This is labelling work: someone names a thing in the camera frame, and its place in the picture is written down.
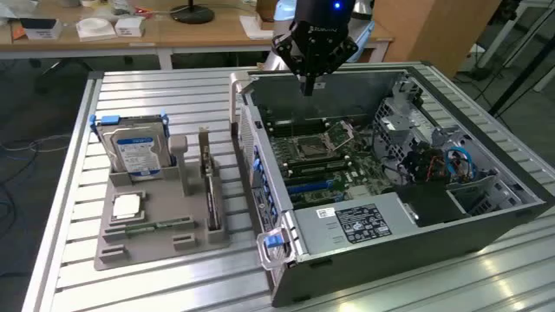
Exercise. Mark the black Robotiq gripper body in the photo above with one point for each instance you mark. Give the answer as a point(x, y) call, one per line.
point(320, 42)

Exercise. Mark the graphics card with fan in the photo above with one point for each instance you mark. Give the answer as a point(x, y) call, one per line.
point(211, 195)

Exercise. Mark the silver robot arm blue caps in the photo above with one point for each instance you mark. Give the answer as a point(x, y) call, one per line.
point(273, 65)

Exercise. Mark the white paper booklet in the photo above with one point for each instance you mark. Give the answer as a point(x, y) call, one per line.
point(255, 31)

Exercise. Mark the brown cardboard box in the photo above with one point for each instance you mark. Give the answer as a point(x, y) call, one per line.
point(267, 9)

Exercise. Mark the wooden desk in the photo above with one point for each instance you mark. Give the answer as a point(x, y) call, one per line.
point(195, 35)

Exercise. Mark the black round lamp base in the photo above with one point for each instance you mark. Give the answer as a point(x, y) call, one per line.
point(192, 14)

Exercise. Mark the perforated metal disk bay cage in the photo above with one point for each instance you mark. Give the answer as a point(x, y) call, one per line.
point(390, 123)

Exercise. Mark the wooden cabinet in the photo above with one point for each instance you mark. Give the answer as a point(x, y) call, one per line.
point(455, 32)

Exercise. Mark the metal socket cover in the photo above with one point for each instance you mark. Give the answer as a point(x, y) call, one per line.
point(339, 135)

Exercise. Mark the CPU socket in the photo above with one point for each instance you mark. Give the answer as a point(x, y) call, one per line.
point(309, 148)

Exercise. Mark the white box with label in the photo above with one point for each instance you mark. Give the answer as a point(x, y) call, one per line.
point(129, 27)

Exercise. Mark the black installed RAM stick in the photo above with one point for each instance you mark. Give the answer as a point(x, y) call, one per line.
point(319, 168)

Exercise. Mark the green motherboard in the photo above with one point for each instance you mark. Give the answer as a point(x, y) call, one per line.
point(359, 172)

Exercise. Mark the clear plastic bag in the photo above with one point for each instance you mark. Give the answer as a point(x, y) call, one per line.
point(125, 7)

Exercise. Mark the white box with round recess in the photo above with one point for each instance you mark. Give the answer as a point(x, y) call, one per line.
point(93, 34)

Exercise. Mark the hard disk with blue carrier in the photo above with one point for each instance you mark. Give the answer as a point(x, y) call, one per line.
point(133, 152)

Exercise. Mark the black plastic shroud box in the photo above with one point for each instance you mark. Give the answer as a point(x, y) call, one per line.
point(428, 201)

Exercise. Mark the black office chair base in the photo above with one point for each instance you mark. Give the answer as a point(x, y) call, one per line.
point(60, 70)

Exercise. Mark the grey open disk bay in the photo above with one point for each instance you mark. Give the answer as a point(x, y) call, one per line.
point(498, 191)

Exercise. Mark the white box with black top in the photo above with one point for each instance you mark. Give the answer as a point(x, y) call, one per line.
point(43, 32)

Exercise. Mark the grey parts rack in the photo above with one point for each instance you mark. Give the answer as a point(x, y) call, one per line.
point(168, 208)

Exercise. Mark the silver power supply with label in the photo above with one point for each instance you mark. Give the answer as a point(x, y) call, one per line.
point(316, 234)

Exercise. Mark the blue case latch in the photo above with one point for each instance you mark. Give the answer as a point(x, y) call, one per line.
point(272, 242)

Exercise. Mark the silver CPU chip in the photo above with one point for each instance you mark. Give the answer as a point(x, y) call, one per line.
point(128, 206)

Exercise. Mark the green RAM stick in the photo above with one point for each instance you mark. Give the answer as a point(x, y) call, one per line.
point(143, 227)

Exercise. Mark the open black PC case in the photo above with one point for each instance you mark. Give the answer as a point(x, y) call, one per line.
point(390, 260)

